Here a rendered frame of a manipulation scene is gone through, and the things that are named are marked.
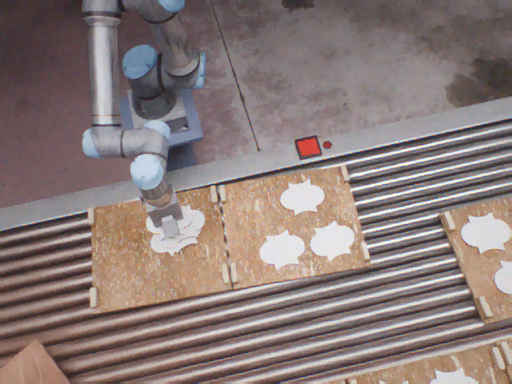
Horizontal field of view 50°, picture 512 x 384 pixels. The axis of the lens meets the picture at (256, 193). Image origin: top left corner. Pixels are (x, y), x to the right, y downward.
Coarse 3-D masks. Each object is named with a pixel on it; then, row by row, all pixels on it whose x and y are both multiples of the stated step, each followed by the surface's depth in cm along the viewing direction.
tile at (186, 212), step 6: (186, 210) 163; (186, 216) 162; (192, 216) 162; (150, 222) 162; (180, 222) 161; (186, 222) 161; (150, 228) 161; (156, 228) 161; (180, 228) 160; (162, 234) 160; (180, 234) 160; (162, 240) 160
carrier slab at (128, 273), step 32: (192, 192) 178; (96, 224) 175; (128, 224) 175; (96, 256) 170; (128, 256) 170; (160, 256) 169; (192, 256) 168; (224, 256) 168; (128, 288) 165; (160, 288) 164; (192, 288) 164; (224, 288) 163
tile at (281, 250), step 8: (272, 240) 168; (280, 240) 168; (288, 240) 168; (296, 240) 168; (264, 248) 167; (272, 248) 167; (280, 248) 167; (288, 248) 167; (296, 248) 166; (304, 248) 167; (264, 256) 166; (272, 256) 166; (280, 256) 166; (288, 256) 165; (296, 256) 165; (272, 264) 165; (280, 264) 164; (288, 264) 165; (296, 264) 165
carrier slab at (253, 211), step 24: (336, 168) 179; (240, 192) 177; (264, 192) 177; (336, 192) 175; (240, 216) 173; (264, 216) 173; (288, 216) 172; (312, 216) 172; (336, 216) 171; (240, 240) 170; (264, 240) 169; (360, 240) 167; (240, 264) 166; (264, 264) 166; (312, 264) 165; (336, 264) 164; (360, 264) 164; (240, 288) 163
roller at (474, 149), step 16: (480, 144) 182; (496, 144) 182; (400, 160) 181; (416, 160) 181; (432, 160) 181; (448, 160) 182; (352, 176) 180; (368, 176) 180; (384, 176) 182; (48, 240) 176; (64, 240) 176; (80, 240) 176; (0, 256) 175; (16, 256) 175
